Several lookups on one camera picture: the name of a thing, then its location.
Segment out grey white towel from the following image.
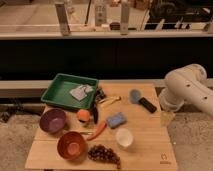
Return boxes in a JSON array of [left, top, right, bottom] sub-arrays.
[[70, 85, 93, 101]]

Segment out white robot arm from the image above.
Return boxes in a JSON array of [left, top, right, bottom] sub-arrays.
[[159, 64, 213, 117]]

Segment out blue sponge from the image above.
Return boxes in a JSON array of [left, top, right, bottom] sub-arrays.
[[106, 113, 127, 129]]

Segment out orange ball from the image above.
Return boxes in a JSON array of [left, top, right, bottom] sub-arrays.
[[77, 109, 90, 123]]

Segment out orange carrot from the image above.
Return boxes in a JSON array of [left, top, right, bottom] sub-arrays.
[[86, 121, 107, 141]]

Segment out wooden table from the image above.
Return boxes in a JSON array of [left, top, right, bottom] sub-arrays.
[[25, 82, 178, 171]]

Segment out green plastic tray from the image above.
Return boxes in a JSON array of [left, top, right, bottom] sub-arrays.
[[41, 73, 98, 110]]

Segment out purple bowl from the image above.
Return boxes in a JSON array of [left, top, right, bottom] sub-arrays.
[[39, 108, 66, 134]]

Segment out bunch of dark grapes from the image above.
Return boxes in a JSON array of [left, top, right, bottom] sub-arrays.
[[88, 145, 121, 169]]

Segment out orange brown bowl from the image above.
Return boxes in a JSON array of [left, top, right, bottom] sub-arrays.
[[57, 131, 86, 160]]

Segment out blue brush black handle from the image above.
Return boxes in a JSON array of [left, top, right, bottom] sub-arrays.
[[129, 89, 157, 113]]

